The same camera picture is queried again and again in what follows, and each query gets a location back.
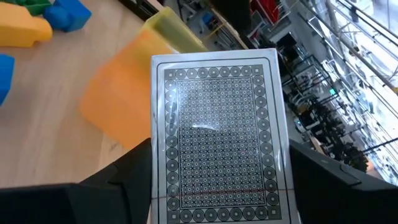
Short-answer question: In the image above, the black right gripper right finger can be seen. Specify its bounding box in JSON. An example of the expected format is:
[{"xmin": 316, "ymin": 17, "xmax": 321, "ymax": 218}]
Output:
[{"xmin": 289, "ymin": 139, "xmax": 398, "ymax": 224}]

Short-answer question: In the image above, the blue round-stud toy block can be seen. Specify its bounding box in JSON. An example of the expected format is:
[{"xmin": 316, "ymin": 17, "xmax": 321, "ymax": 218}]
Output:
[{"xmin": 43, "ymin": 0, "xmax": 93, "ymax": 33}]

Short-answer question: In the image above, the green toy block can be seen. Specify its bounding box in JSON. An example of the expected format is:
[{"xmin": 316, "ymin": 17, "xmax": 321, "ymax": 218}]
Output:
[{"xmin": 0, "ymin": 0, "xmax": 52, "ymax": 16}]

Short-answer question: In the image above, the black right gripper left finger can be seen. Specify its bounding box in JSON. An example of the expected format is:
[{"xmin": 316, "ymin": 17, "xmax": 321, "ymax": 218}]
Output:
[{"xmin": 0, "ymin": 138, "xmax": 153, "ymax": 224}]

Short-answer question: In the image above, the yellow toy block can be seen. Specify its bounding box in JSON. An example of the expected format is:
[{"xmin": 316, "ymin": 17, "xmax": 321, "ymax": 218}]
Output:
[{"xmin": 0, "ymin": 2, "xmax": 53, "ymax": 48}]

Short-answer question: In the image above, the yellow translucent plastic bin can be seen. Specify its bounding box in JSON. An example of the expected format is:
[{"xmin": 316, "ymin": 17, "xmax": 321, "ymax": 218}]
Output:
[{"xmin": 141, "ymin": 6, "xmax": 209, "ymax": 54}]

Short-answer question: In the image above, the small dark blue block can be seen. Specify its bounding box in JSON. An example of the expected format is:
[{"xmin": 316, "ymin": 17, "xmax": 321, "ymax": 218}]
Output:
[{"xmin": 0, "ymin": 54, "xmax": 16, "ymax": 106}]

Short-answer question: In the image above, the black-patterned playing card box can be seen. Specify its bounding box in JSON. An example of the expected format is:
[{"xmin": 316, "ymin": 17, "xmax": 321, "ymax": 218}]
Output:
[{"xmin": 150, "ymin": 48, "xmax": 301, "ymax": 224}]

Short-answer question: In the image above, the black metal table frame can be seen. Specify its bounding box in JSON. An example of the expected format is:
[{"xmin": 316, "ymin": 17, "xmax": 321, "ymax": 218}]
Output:
[{"xmin": 118, "ymin": 0, "xmax": 164, "ymax": 21}]

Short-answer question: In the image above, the orange translucent plastic bin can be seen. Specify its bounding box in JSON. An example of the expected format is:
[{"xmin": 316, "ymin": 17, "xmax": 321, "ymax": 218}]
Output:
[{"xmin": 79, "ymin": 27, "xmax": 175, "ymax": 150}]

